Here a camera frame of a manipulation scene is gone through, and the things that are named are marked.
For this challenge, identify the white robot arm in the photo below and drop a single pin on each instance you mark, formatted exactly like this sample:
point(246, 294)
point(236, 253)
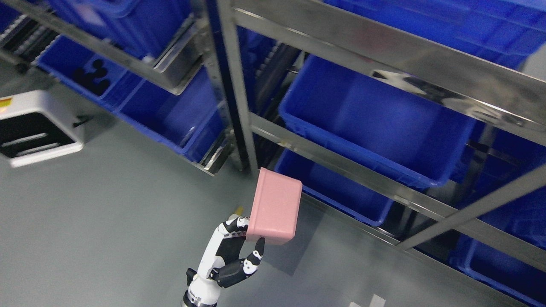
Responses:
point(193, 298)

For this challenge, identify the large blue shelf bin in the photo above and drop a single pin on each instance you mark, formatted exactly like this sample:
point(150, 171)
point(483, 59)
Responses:
point(399, 135)

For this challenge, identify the blue bin left rack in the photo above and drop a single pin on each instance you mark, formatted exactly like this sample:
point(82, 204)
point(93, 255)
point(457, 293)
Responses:
point(188, 124)

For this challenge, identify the steel shelf rack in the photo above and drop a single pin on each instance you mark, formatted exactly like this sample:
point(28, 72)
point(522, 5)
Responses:
point(267, 44)
point(192, 48)

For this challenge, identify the blue bin with black items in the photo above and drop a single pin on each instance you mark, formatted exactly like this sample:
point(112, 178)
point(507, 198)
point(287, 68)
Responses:
point(82, 70)

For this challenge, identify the pink plastic storage box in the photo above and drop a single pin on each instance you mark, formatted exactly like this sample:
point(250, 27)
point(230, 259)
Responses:
point(275, 208)

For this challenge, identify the steel shelf rack left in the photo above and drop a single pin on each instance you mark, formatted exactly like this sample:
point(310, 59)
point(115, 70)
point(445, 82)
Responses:
point(192, 48)

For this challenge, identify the steel shelf rack right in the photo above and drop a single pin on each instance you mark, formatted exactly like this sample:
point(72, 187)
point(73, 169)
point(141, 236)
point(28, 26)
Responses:
point(267, 44)

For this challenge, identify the upper right blue bin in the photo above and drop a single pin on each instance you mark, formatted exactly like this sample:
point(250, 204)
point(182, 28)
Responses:
point(505, 32)

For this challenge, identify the bottom right blue bin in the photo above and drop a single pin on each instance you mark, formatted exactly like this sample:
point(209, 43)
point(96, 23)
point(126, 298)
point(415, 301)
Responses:
point(524, 218)

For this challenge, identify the lower blue shelf bin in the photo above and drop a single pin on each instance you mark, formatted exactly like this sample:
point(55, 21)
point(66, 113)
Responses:
point(335, 190)

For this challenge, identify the upper left blue bin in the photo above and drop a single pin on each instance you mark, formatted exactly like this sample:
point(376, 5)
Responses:
point(141, 27)

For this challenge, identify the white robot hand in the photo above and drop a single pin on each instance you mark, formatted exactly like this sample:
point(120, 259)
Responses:
point(221, 265)

